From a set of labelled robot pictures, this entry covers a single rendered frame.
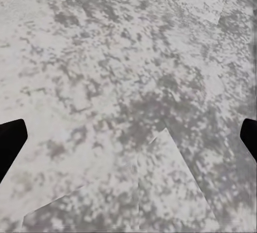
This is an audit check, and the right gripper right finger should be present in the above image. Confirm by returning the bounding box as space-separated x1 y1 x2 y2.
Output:
240 118 257 162

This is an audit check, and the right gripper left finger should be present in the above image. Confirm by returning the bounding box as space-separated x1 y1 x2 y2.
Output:
0 119 28 183

